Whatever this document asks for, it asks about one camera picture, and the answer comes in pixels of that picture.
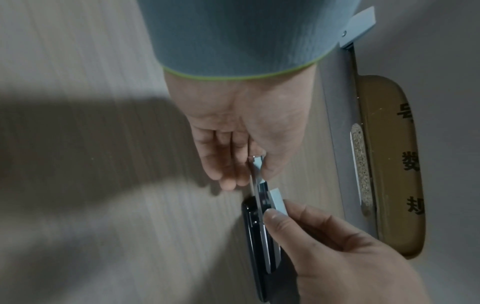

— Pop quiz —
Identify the person's left hand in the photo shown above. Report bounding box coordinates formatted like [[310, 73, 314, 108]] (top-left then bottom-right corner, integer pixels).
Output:
[[163, 60, 321, 191]]

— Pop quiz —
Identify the person's right hand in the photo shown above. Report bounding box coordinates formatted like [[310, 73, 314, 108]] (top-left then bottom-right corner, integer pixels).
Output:
[[263, 199, 422, 304]]

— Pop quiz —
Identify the grey staples strip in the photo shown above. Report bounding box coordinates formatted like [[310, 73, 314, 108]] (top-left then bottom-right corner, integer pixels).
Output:
[[267, 187, 290, 216]]

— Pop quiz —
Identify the black stapler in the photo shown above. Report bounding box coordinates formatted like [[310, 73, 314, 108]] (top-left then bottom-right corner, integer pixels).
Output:
[[241, 156, 285, 303]]

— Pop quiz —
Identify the white panel clamp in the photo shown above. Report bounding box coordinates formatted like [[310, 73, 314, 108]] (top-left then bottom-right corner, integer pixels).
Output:
[[339, 6, 377, 50]]

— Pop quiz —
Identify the grey desk divider panel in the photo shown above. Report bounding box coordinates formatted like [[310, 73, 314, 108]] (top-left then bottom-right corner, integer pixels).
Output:
[[352, 0, 480, 304]]

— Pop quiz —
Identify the grey oval cable grommet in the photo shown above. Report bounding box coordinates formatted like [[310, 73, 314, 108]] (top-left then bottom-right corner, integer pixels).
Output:
[[349, 123, 378, 216]]

